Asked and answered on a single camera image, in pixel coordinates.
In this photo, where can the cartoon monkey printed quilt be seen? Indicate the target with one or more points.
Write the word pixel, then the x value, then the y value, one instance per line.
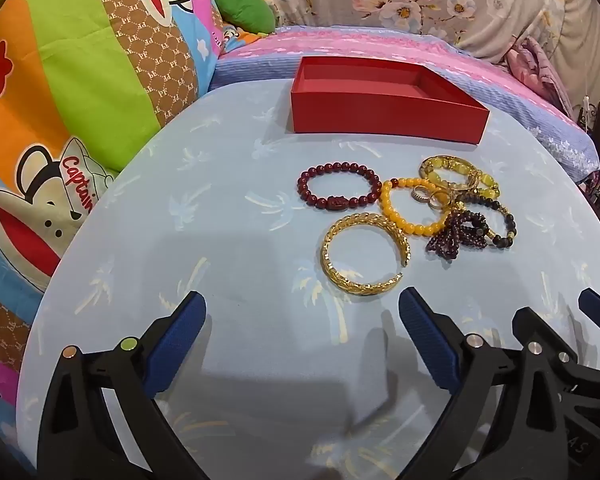
pixel 55 60

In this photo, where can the red cardboard box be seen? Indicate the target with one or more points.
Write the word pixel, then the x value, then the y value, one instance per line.
pixel 380 115

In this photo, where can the green plush pillow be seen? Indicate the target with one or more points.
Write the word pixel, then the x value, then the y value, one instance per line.
pixel 240 10

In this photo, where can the purple garnet bead strand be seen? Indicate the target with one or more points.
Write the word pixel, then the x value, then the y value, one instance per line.
pixel 455 230

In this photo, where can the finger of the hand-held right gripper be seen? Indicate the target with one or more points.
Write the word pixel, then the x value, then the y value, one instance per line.
pixel 527 322
pixel 597 307

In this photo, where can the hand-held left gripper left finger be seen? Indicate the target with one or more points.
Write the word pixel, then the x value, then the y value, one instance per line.
pixel 180 340

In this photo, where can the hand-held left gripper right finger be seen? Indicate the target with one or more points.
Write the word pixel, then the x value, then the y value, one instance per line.
pixel 430 340

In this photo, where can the purple crumpled cloth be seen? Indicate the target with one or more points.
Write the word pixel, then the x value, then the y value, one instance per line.
pixel 530 60

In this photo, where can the gold filigree bangle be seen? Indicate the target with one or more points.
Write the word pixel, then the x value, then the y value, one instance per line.
pixel 370 220

